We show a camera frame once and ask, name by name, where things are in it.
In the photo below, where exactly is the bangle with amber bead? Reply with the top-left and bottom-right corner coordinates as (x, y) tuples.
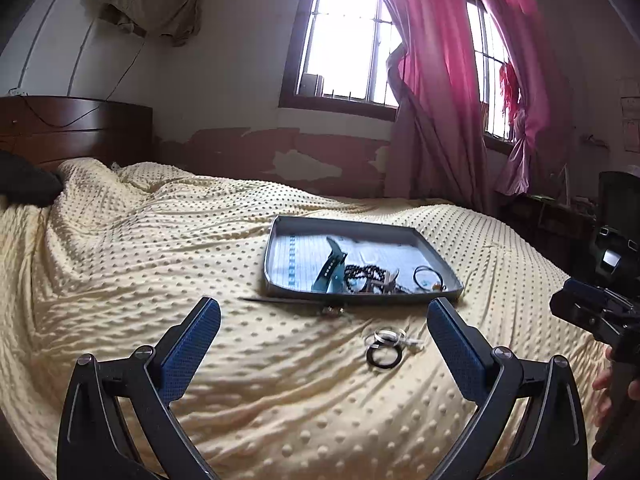
(412, 264), (446, 292)

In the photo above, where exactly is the black hair tie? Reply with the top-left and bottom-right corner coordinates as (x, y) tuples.
(365, 343), (404, 369)

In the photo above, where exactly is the teal watch strap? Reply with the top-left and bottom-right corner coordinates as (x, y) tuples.
(310, 235), (350, 295)

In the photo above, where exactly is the black bead necklace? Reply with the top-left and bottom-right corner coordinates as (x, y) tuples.
(342, 263), (386, 295)

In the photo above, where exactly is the person's right hand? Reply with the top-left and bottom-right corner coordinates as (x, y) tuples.
(591, 346), (640, 428)

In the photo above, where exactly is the small brown brooch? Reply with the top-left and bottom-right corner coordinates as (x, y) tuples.
(320, 306), (344, 318)

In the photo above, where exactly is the pink curtain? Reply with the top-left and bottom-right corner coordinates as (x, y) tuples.
(384, 0), (573, 212)

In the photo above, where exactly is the grey shallow tray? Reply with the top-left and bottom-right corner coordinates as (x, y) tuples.
(262, 216), (463, 304)

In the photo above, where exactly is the dark pillow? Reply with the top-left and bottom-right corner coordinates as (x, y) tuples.
(0, 150), (63, 207)

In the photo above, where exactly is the dark wooden headboard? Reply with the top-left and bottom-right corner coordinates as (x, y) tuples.
(1, 96), (153, 170)

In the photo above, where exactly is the right side window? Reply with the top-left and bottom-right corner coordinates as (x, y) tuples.
(465, 0), (514, 155)

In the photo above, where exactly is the dark framed window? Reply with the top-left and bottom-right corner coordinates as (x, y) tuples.
(279, 0), (400, 122)

